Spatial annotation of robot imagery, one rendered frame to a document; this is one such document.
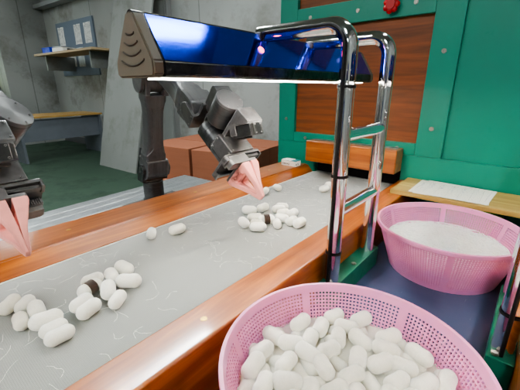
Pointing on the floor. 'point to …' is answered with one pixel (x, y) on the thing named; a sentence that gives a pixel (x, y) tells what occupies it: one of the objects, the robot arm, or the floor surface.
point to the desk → (63, 130)
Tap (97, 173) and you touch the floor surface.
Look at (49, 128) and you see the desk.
